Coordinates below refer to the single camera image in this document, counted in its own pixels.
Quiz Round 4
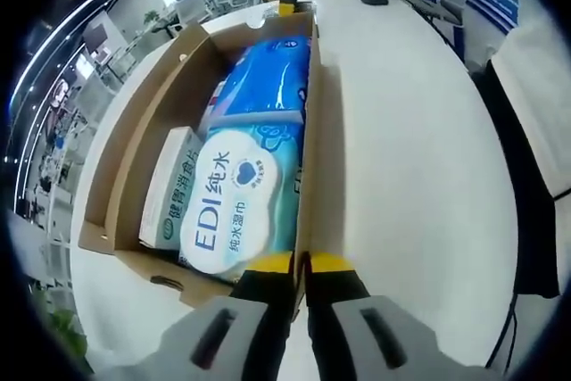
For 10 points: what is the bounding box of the brown cardboard shoe box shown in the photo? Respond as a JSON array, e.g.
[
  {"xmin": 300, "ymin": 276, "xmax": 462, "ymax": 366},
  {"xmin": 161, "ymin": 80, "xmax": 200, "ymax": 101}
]
[{"xmin": 77, "ymin": 9, "xmax": 325, "ymax": 325}]

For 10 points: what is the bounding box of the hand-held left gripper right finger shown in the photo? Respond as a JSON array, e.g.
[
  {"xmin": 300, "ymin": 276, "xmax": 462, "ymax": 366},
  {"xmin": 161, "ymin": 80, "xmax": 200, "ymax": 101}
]
[{"xmin": 304, "ymin": 252, "xmax": 499, "ymax": 381}]

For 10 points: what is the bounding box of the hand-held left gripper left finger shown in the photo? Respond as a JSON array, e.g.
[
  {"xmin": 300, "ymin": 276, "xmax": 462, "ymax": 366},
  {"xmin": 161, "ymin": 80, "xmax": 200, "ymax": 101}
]
[{"xmin": 91, "ymin": 251, "xmax": 299, "ymax": 381}]

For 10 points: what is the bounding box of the white green medicine box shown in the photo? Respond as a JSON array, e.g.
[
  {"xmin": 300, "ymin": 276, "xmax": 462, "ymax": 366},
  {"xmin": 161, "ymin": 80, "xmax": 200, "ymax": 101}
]
[{"xmin": 137, "ymin": 127, "xmax": 206, "ymax": 251}]

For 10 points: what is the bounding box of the soft wet wipes pack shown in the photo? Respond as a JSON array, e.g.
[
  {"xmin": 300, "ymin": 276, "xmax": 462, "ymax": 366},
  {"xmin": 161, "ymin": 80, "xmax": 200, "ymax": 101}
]
[{"xmin": 178, "ymin": 120, "xmax": 309, "ymax": 286}]

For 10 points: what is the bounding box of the dark hanging screen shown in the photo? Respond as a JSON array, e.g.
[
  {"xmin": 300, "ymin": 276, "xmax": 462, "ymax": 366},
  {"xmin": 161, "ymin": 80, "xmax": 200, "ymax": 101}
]
[{"xmin": 82, "ymin": 21, "xmax": 111, "ymax": 50}]

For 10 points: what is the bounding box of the blue soft tissue pack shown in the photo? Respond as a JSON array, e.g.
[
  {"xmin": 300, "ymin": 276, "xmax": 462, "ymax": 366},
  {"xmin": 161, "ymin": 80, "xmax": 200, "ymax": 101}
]
[{"xmin": 209, "ymin": 35, "xmax": 313, "ymax": 126}]

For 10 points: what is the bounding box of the black cable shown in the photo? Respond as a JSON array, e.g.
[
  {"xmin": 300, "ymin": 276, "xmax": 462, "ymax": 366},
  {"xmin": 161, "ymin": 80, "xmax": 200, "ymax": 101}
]
[{"xmin": 484, "ymin": 294, "xmax": 521, "ymax": 373}]

